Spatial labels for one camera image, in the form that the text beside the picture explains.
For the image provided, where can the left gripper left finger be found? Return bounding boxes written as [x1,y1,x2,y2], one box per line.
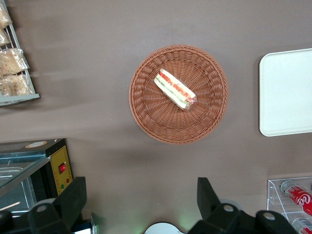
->
[28,176,87,234]

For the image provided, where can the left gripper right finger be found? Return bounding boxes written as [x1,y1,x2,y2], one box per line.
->
[189,177,244,234]

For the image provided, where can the sandwich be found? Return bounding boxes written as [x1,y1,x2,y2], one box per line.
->
[153,68,197,113]

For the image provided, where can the round brown wicker basket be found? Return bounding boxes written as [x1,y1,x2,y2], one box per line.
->
[128,44,230,145]

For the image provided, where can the beige plastic tray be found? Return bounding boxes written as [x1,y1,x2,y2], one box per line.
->
[258,48,312,137]

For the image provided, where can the black food warmer cabinet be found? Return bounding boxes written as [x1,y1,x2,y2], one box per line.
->
[0,138,99,234]

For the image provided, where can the wooden skewer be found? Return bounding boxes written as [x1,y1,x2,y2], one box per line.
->
[0,201,21,211]

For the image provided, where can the steel food pan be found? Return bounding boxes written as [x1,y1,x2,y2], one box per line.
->
[0,164,32,210]

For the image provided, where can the clear acrylic bottle rack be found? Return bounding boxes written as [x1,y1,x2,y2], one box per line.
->
[267,176,312,234]

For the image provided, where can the red cola bottle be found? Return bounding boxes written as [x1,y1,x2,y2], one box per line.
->
[280,180,312,216]
[291,217,312,234]

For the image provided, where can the clear bag of crackers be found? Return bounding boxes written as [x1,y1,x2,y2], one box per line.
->
[0,74,35,97]
[0,3,13,29]
[0,48,30,77]
[0,28,12,47]

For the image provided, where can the grey wire rack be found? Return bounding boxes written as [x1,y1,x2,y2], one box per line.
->
[0,4,41,107]

